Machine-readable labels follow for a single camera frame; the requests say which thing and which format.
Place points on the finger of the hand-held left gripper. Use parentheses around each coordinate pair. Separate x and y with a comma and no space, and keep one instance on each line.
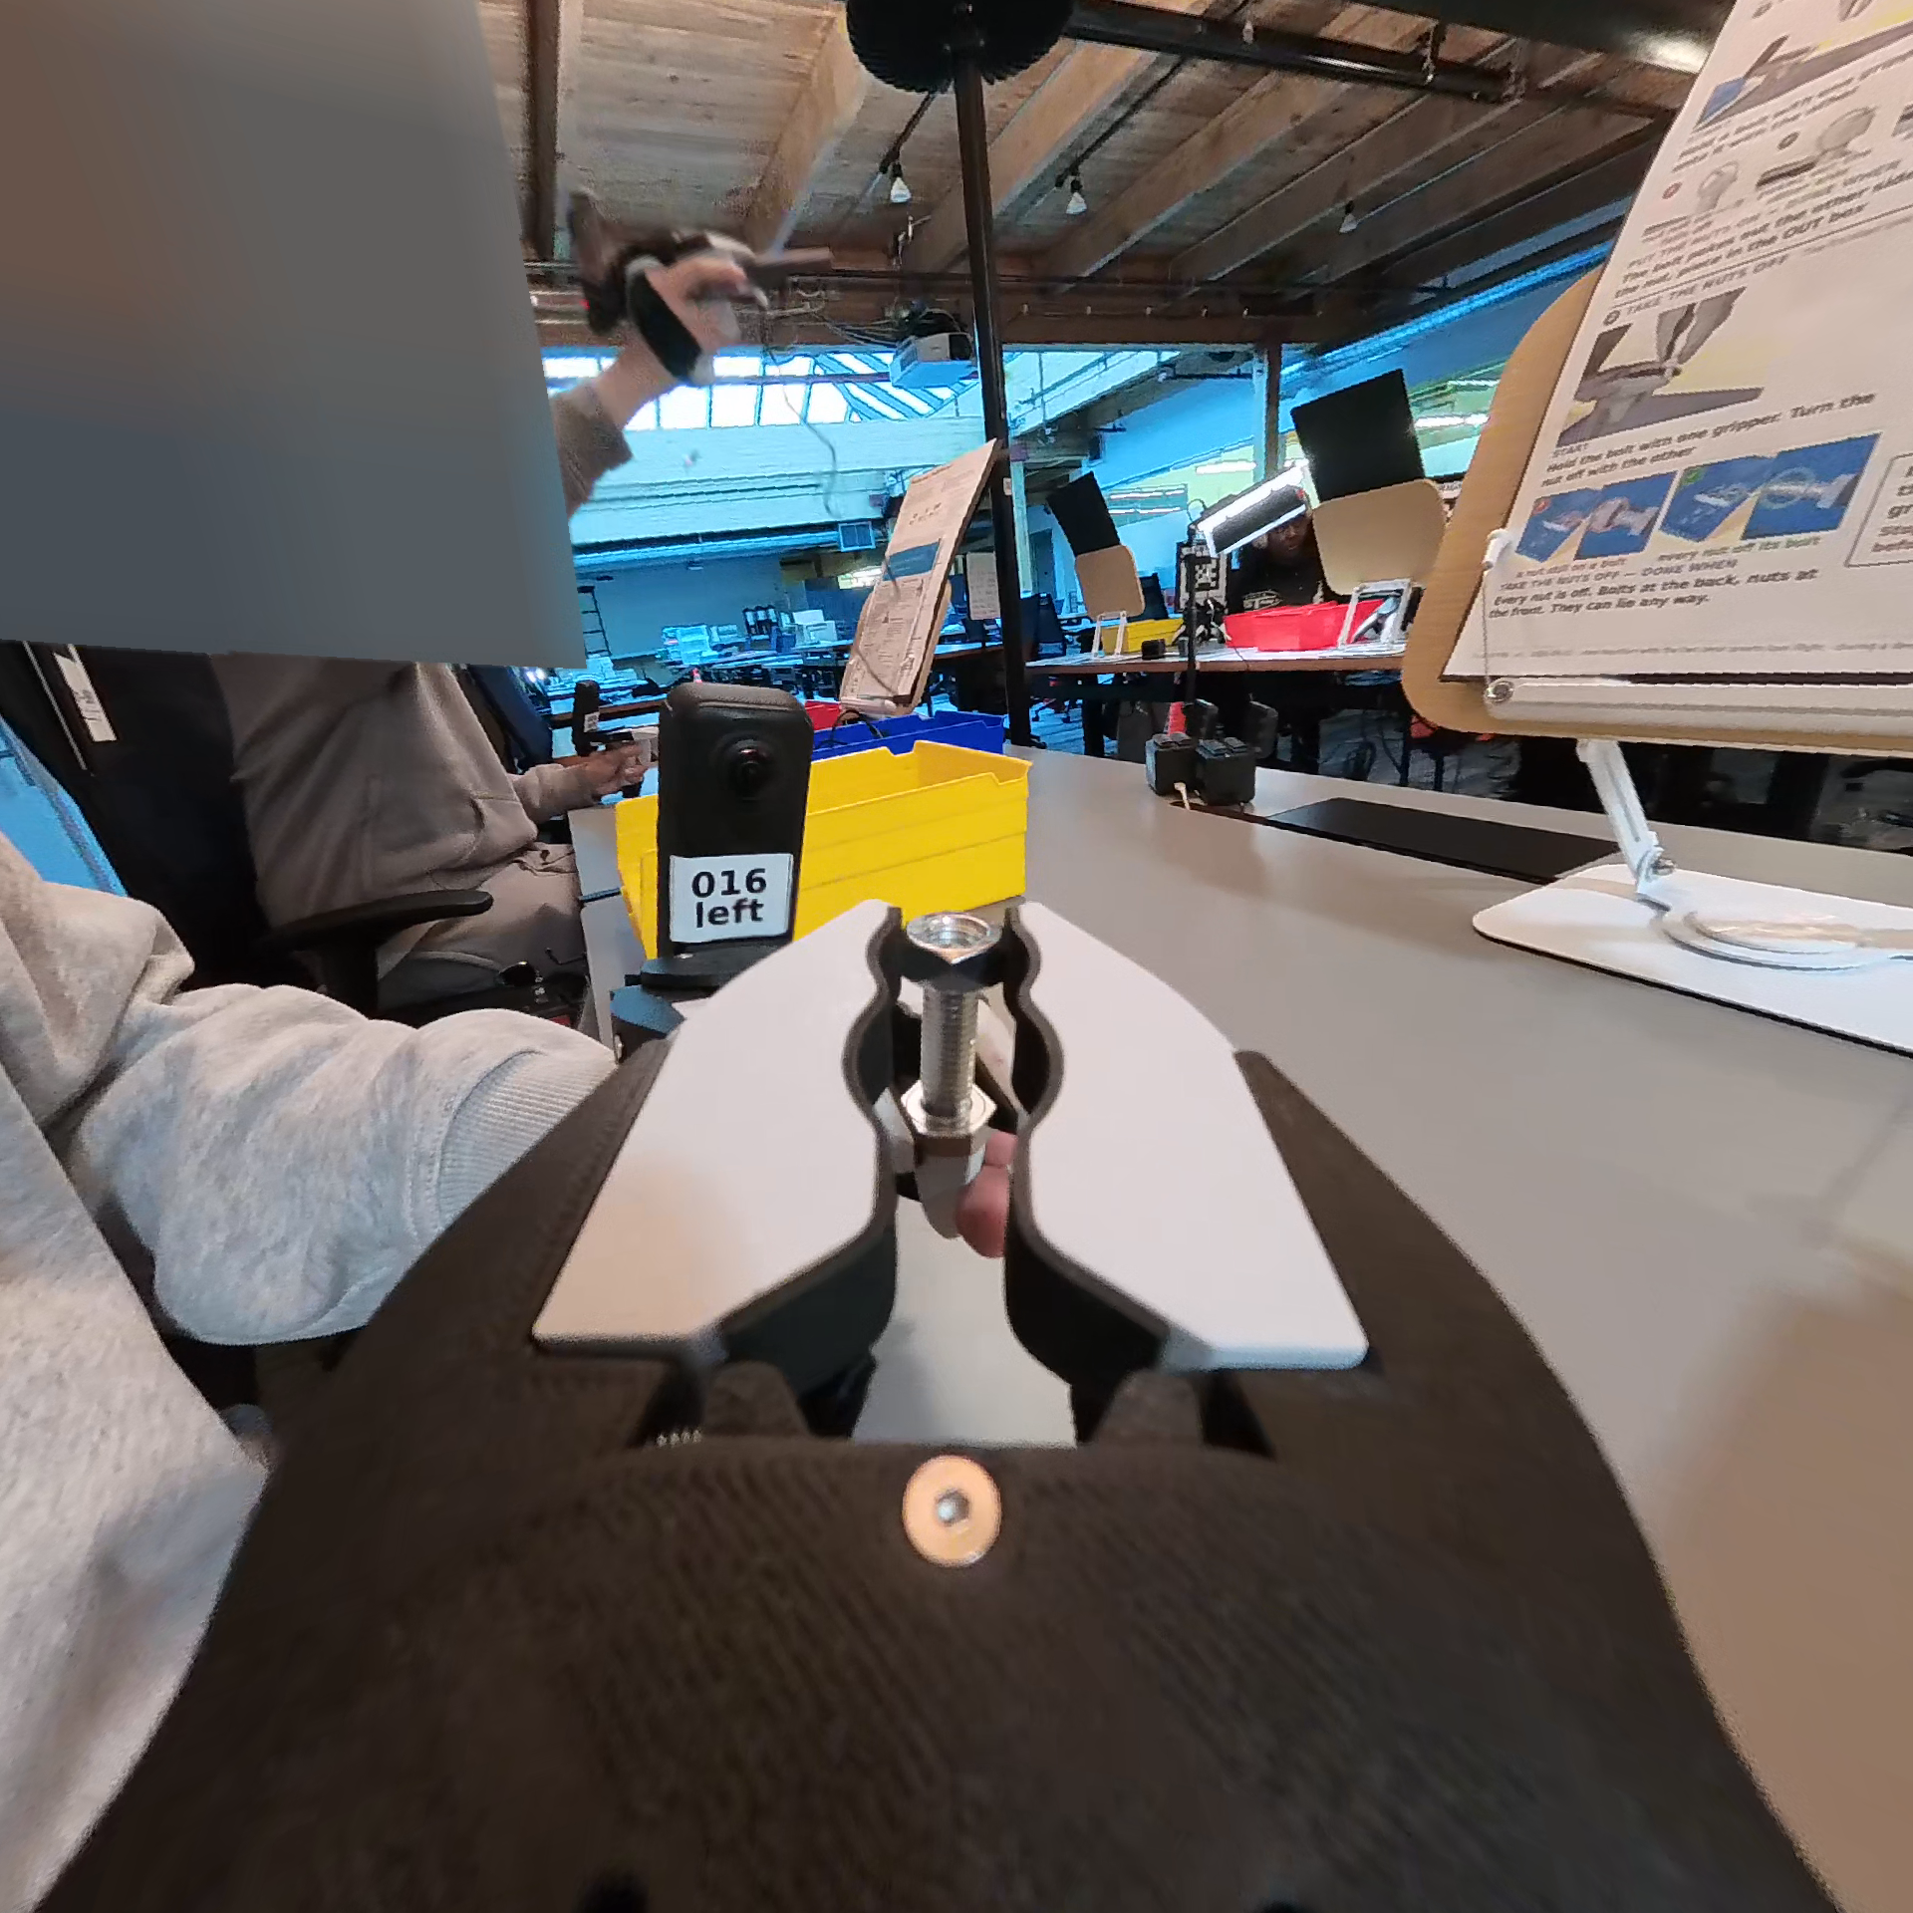
(931,1181)

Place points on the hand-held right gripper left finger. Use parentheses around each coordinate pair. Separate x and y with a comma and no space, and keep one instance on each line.
(749,1181)

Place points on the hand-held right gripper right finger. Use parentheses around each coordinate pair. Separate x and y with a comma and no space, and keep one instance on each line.
(1182,1181)

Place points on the silver hex bolt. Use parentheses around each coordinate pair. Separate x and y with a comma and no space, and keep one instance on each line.
(952,1045)

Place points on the silver hex nut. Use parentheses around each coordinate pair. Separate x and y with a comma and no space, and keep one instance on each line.
(952,944)

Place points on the person's left forearm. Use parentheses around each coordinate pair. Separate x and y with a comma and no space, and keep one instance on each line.
(345,1135)

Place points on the grey desk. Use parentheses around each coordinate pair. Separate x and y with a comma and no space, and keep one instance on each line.
(1421,1195)

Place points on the black desk mat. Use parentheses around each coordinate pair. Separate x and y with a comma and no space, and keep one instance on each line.
(1466,837)

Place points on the person's left hand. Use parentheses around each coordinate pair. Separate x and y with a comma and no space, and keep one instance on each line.
(988,1202)

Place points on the blue plastic bin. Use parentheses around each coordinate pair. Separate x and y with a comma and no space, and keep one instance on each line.
(927,731)

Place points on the cardboard sign board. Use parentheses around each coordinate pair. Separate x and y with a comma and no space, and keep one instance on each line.
(913,583)

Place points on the long work table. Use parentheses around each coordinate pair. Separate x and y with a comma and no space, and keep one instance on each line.
(1077,662)

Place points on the black pole with round disc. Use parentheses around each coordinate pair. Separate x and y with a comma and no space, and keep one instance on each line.
(995,448)

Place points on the tan and white document stand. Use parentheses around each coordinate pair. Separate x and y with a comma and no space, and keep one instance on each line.
(1719,956)
(1384,537)
(1109,580)

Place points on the small yellow plastic bin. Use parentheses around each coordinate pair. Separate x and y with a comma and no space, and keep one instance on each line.
(1145,635)

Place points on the ceiling projector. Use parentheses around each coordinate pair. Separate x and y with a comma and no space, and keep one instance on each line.
(931,355)

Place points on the black stand with checkered marker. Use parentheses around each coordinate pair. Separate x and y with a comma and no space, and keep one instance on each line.
(1200,574)

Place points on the wide red plastic tray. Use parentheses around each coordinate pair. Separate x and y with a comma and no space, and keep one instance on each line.
(1286,624)

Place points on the black office chair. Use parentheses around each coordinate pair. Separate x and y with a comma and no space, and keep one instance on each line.
(165,837)

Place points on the white bar lamp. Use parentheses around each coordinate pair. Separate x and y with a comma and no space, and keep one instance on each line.
(1254,508)

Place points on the person's grey sweatshirt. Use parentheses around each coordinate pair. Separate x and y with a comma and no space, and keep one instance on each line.
(90,1493)

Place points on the printed instruction sheet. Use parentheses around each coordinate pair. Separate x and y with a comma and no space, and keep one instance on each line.
(1719,373)

